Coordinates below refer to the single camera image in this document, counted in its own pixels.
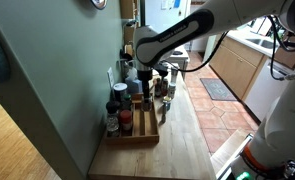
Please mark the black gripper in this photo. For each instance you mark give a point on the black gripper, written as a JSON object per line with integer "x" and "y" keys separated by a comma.
{"x": 145, "y": 78}

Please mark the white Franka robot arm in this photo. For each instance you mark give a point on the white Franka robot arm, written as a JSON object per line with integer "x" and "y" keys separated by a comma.
{"x": 220, "y": 20}

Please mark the dark sauce bottle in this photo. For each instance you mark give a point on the dark sauce bottle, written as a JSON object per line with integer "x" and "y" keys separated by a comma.
{"x": 158, "y": 87}

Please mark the green lid spice jar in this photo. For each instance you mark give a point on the green lid spice jar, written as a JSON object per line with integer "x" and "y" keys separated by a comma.
{"x": 127, "y": 100}

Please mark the red sauce bottle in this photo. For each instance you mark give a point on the red sauce bottle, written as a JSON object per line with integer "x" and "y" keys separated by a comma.
{"x": 165, "y": 86}

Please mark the small white shaker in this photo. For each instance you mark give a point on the small white shaker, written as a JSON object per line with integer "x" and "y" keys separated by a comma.
{"x": 171, "y": 90}

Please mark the red lid spice jar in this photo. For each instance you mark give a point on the red lid spice jar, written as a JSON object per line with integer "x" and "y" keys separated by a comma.
{"x": 126, "y": 119}

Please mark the wooden compartment tray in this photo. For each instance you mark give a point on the wooden compartment tray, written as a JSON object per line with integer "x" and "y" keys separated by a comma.
{"x": 147, "y": 131}

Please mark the black lid spice jar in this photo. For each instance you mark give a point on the black lid spice jar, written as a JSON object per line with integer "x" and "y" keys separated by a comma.
{"x": 113, "y": 107}

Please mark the blue tissue box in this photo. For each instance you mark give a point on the blue tissue box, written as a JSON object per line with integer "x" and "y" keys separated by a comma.
{"x": 133, "y": 85}

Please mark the small blue jar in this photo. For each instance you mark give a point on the small blue jar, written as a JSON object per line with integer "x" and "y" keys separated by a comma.
{"x": 167, "y": 102}

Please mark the white lid round container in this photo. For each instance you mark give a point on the white lid round container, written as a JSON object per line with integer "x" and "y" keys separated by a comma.
{"x": 120, "y": 90}

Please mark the white utensil crock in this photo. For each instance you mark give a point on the white utensil crock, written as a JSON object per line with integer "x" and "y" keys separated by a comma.
{"x": 127, "y": 68}

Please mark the clear glass jar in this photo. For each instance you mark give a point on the clear glass jar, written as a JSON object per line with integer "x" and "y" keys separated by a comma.
{"x": 112, "y": 126}

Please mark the white stove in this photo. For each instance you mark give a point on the white stove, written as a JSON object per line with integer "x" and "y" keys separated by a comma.
{"x": 182, "y": 56}

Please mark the wooden butcher block cart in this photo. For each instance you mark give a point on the wooden butcher block cart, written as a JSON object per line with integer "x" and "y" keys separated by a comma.
{"x": 177, "y": 146}

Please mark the grey floor mat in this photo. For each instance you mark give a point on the grey floor mat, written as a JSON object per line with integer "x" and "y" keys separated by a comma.
{"x": 217, "y": 89}

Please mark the white refrigerator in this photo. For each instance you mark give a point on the white refrigerator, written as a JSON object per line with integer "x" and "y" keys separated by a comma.
{"x": 165, "y": 13}

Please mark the light wooden board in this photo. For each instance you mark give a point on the light wooden board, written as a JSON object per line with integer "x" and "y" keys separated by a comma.
{"x": 228, "y": 148}

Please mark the wooden kitchen cabinets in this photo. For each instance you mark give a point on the wooden kitchen cabinets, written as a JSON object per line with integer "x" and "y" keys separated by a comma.
{"x": 237, "y": 65}

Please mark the white dishwasher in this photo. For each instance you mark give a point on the white dishwasher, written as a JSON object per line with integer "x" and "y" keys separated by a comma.
{"x": 267, "y": 91}

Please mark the steel kitchen sink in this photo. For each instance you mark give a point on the steel kitchen sink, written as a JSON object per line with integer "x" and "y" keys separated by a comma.
{"x": 262, "y": 42}

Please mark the cardboard box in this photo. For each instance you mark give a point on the cardboard box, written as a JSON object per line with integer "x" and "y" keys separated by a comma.
{"x": 288, "y": 55}

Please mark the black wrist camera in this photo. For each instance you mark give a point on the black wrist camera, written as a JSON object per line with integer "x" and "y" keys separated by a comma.
{"x": 161, "y": 69}

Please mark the white wall outlet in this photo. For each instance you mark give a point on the white wall outlet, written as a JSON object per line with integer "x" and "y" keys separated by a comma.
{"x": 110, "y": 77}

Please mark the wooden wall spice rack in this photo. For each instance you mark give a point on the wooden wall spice rack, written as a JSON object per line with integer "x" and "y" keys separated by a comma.
{"x": 129, "y": 33}

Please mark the wooden wall shelf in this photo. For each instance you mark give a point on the wooden wall shelf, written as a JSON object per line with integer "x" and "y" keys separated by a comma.
{"x": 128, "y": 8}

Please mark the round wall plate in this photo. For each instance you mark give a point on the round wall plate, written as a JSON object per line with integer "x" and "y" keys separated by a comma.
{"x": 99, "y": 3}

